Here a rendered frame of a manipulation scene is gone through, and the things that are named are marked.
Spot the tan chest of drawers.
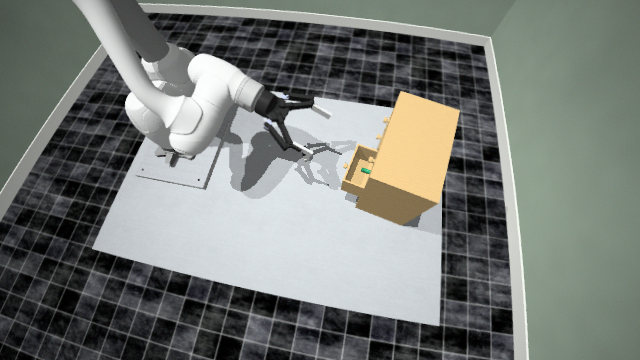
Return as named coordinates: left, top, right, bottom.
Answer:
left=355, top=91, right=460, bottom=226

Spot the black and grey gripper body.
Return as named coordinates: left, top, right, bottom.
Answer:
left=254, top=90, right=290, bottom=122

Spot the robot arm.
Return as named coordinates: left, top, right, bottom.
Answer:
left=72, top=0, right=265, bottom=166

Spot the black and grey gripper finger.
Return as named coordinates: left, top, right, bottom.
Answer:
left=263, top=109, right=313, bottom=157
left=279, top=90, right=332, bottom=120

